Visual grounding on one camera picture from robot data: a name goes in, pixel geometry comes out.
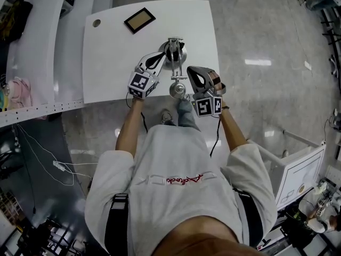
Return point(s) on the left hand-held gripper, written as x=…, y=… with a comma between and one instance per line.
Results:
x=141, y=84

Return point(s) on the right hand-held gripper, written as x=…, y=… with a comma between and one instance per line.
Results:
x=205, y=107

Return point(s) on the silver metal stand device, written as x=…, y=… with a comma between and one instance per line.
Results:
x=177, y=89

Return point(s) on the person's right forearm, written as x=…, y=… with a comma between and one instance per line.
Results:
x=233, y=132

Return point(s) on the person's left forearm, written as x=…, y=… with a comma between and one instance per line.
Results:
x=130, y=127

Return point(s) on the person's right hand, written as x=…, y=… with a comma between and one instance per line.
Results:
x=215, y=80

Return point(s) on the person's right jeans leg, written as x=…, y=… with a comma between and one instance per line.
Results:
x=186, y=116

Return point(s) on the person's left shoe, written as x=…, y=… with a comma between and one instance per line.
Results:
x=166, y=117

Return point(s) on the long white workbench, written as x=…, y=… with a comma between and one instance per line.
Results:
x=53, y=49

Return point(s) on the person's white shirt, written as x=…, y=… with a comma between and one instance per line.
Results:
x=181, y=196

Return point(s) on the white metal shelf rack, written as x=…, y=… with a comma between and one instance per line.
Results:
x=40, y=112

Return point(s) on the pink bag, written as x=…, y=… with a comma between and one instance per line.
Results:
x=20, y=92

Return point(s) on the white power strip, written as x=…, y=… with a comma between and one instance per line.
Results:
x=59, y=165

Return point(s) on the small white lined table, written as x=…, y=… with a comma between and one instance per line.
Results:
x=301, y=175

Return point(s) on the black bag with yellow cloth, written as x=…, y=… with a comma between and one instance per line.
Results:
x=16, y=20

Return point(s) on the small round gold dish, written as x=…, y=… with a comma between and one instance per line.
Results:
x=301, y=188

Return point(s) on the person's head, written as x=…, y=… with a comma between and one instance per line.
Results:
x=205, y=243

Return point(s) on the black picture frame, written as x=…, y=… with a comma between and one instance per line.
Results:
x=139, y=20

